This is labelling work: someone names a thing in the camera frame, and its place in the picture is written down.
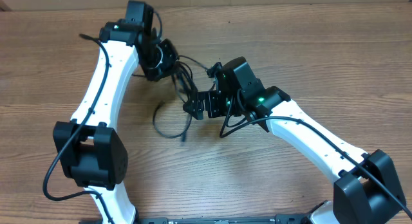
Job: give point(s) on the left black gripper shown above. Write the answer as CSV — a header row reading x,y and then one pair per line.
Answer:
x,y
155,75

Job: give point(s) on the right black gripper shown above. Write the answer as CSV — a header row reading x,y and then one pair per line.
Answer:
x,y
199,98

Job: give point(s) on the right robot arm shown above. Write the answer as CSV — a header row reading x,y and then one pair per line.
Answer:
x,y
366,187

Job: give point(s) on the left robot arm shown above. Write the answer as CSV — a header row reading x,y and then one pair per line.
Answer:
x,y
88,146

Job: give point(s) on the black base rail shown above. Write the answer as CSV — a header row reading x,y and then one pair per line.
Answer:
x,y
277,219

